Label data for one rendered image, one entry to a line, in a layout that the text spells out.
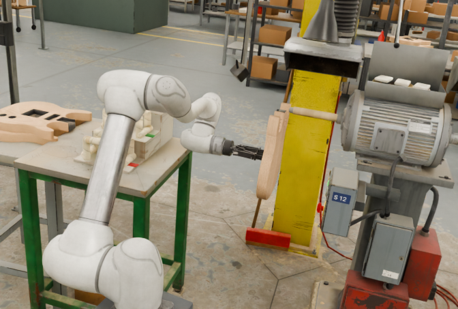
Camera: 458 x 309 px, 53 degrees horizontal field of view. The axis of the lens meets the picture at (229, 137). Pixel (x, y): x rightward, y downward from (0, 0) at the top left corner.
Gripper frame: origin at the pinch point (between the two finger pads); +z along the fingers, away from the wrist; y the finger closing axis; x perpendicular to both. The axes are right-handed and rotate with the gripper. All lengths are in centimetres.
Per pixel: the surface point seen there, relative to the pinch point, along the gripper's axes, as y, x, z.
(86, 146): 30, -5, -74
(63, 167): 36, -14, -80
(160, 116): 2, 9, -52
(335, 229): 39, -12, 35
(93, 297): 3, -95, -78
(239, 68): 67, 42, -3
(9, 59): -49, 15, -178
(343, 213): 40, -5, 36
